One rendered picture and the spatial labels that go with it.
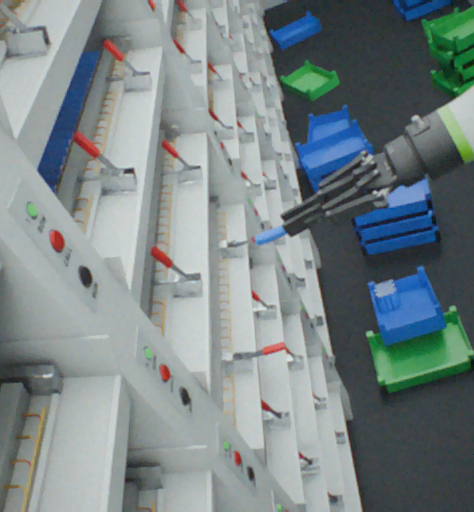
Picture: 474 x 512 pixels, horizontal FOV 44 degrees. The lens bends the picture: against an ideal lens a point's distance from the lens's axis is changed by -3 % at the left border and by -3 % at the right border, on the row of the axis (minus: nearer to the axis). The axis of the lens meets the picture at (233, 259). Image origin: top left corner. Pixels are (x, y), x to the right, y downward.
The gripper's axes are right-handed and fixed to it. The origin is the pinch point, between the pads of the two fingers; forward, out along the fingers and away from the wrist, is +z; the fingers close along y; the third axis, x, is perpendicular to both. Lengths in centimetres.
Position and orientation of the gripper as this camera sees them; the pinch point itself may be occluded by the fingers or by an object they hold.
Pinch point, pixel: (303, 216)
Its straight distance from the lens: 98.6
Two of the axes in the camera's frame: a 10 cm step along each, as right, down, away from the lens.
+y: 0.3, 6.8, -7.4
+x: 5.7, 5.9, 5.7
